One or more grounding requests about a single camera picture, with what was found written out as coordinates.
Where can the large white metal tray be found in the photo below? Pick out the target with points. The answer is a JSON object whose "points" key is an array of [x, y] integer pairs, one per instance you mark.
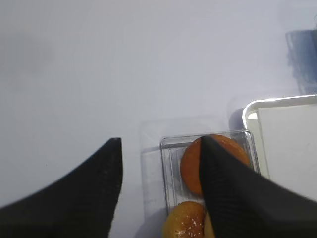
{"points": [[251, 122]]}

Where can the left sesame top bun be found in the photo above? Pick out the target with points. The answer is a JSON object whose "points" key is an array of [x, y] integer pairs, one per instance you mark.
{"points": [[185, 221]]}

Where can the right bottom bun half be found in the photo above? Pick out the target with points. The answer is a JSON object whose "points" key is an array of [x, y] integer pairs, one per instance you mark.
{"points": [[189, 165]]}

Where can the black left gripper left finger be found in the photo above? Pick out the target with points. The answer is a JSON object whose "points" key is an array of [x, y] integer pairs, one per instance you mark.
{"points": [[79, 205]]}

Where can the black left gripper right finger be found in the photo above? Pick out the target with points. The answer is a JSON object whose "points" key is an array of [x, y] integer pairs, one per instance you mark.
{"points": [[243, 204]]}

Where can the clear lettuce cheese container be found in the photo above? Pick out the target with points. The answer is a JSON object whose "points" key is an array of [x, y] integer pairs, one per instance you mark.
{"points": [[302, 58]]}

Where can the clear plastic bun container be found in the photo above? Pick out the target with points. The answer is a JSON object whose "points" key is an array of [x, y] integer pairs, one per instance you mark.
{"points": [[163, 143]]}

